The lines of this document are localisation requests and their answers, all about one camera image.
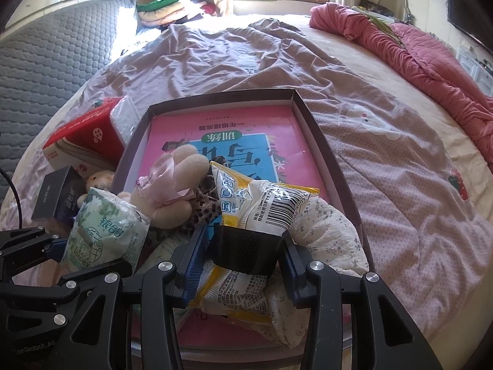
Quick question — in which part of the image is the green tissue pack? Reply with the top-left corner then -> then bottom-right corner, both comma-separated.
62,188 -> 150,272

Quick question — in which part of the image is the red white tissue box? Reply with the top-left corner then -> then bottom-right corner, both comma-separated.
43,96 -> 141,178

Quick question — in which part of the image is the mauve strawberry bedsheet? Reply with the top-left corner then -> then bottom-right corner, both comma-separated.
14,19 -> 492,339

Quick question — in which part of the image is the dark grey small box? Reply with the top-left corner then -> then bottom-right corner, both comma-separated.
32,165 -> 86,225

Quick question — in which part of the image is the plush bear purple dress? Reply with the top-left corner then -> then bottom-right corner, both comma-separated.
77,171 -> 115,208

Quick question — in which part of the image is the stack of folded blankets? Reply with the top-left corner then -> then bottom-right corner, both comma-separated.
136,0 -> 219,28

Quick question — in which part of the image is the grey quilted headboard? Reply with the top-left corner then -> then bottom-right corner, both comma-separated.
1,0 -> 139,175

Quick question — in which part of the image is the white floral scrunchie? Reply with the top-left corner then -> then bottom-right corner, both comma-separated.
264,197 -> 369,348

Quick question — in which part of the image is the leopard print scrunchie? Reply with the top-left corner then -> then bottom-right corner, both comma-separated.
182,172 -> 221,236

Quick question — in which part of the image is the plush bear pink dress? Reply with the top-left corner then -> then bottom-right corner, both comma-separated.
117,144 -> 211,230

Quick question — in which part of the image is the white drawer cabinet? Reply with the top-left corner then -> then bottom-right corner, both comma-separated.
456,47 -> 493,97

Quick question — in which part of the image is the black flat television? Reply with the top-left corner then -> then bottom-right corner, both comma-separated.
447,0 -> 492,54

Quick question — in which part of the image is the pink blue book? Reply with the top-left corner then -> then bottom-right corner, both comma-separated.
135,105 -> 327,347

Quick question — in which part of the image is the pink quilted comforter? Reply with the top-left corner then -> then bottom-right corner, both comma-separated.
309,2 -> 492,166

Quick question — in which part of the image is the shallow grey cardboard box tray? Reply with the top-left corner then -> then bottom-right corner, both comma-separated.
112,88 -> 369,369

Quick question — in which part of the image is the yellow white snack bag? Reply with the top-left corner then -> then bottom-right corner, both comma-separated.
191,161 -> 319,323

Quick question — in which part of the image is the white vanity mirror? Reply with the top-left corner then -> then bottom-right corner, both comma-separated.
378,0 -> 411,21

